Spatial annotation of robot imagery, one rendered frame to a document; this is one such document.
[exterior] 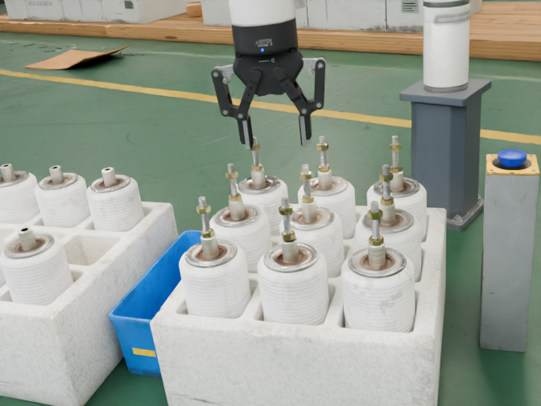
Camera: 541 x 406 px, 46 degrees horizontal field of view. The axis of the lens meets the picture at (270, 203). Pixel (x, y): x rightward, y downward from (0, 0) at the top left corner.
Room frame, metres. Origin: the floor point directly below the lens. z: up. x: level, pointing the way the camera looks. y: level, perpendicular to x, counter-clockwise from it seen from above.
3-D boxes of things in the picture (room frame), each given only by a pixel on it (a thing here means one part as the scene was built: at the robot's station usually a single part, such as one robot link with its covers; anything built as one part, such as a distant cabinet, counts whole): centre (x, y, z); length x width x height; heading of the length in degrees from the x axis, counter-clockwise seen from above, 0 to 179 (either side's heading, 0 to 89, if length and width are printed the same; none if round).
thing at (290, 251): (0.76, -0.02, 0.26); 0.02 x 0.02 x 0.03
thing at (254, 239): (0.91, 0.05, 0.16); 0.10 x 0.10 x 0.18
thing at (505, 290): (0.85, -0.36, 0.16); 0.07 x 0.07 x 0.31; 71
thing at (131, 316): (0.99, 0.18, 0.06); 0.30 x 0.11 x 0.12; 158
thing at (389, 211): (0.84, -0.17, 0.26); 0.02 x 0.02 x 0.03
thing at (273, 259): (0.76, -0.02, 0.25); 0.08 x 0.08 x 0.01
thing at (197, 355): (0.87, -0.06, 0.09); 0.39 x 0.39 x 0.18; 71
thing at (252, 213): (0.91, 0.05, 0.25); 0.08 x 0.08 x 0.01
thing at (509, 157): (0.85, -0.36, 0.32); 0.04 x 0.04 x 0.02
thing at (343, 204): (0.99, -0.10, 0.16); 0.10 x 0.10 x 0.18
